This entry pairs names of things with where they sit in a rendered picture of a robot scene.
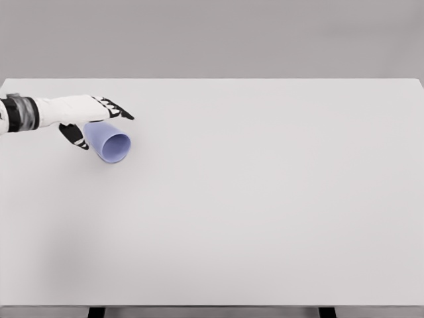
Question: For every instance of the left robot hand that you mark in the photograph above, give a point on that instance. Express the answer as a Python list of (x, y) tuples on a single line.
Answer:
[(84, 107)]

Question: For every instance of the light blue cup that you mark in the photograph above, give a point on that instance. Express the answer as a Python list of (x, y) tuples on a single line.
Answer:
[(109, 144)]

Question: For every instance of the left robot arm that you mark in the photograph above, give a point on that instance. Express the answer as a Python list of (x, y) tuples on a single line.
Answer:
[(23, 112)]

